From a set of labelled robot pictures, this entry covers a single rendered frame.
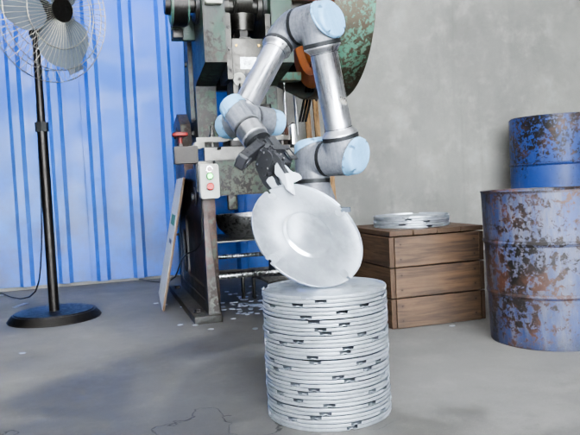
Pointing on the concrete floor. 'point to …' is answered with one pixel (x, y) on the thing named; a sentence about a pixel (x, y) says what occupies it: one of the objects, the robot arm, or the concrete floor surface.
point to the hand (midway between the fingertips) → (287, 192)
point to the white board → (171, 241)
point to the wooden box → (427, 272)
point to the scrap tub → (533, 267)
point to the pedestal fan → (17, 15)
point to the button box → (204, 195)
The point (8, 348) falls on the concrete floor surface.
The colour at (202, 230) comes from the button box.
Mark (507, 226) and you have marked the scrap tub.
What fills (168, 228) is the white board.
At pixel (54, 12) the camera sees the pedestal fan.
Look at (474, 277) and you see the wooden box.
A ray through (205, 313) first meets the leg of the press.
